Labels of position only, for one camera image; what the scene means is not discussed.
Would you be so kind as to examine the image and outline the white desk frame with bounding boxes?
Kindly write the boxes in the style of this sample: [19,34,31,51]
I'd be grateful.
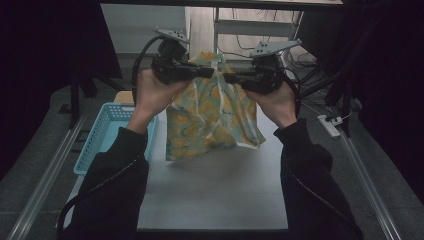
[208,6,305,81]

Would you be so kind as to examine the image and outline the white floor cable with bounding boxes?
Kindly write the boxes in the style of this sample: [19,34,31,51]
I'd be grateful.
[293,79,353,122]

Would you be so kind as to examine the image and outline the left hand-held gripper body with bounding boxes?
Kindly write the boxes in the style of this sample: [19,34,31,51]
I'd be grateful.
[151,26,198,86]

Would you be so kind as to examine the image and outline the white cabinet panel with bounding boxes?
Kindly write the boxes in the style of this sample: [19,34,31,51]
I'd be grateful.
[100,3,192,56]

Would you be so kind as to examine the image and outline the black stand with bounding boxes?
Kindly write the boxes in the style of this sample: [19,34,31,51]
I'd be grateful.
[58,66,127,130]
[293,59,364,138]

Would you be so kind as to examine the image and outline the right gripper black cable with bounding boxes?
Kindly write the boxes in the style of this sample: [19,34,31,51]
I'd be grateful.
[281,67,362,234]

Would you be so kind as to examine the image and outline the white power strip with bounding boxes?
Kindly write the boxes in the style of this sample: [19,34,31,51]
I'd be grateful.
[316,113,345,139]

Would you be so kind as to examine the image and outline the person's right hand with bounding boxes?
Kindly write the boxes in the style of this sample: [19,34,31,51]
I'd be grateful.
[244,81,299,130]

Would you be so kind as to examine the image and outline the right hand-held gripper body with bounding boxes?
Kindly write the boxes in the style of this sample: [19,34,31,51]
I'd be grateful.
[245,38,303,96]

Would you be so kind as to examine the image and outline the metal floor rail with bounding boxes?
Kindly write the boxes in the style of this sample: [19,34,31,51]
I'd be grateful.
[5,109,90,240]
[337,132,404,240]

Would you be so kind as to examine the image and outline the white table mat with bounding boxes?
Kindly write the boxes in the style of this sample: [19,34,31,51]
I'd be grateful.
[62,103,290,232]

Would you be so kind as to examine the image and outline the blue plastic basket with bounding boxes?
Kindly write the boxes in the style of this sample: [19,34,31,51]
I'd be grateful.
[73,102,160,176]

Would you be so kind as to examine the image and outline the black floor cables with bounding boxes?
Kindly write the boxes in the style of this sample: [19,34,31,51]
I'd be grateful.
[216,9,318,69]

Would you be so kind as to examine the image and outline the orange print tote bag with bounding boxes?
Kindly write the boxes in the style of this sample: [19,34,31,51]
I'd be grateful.
[164,51,267,163]

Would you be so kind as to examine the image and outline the person's left hand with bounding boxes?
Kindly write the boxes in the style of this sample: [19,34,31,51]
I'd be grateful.
[125,67,194,135]

